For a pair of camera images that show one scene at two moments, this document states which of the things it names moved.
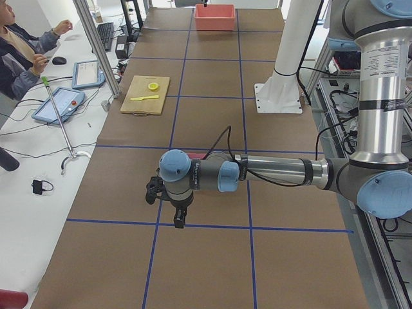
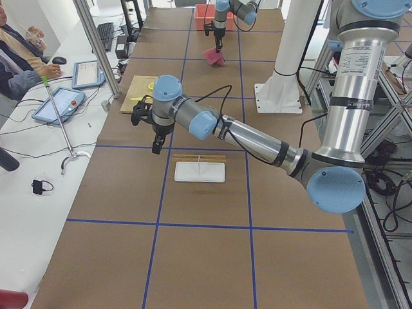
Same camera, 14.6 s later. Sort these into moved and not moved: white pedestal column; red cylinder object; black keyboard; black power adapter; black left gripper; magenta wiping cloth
Moved: black left gripper; magenta wiping cloth
Not moved: white pedestal column; black power adapter; black keyboard; red cylinder object
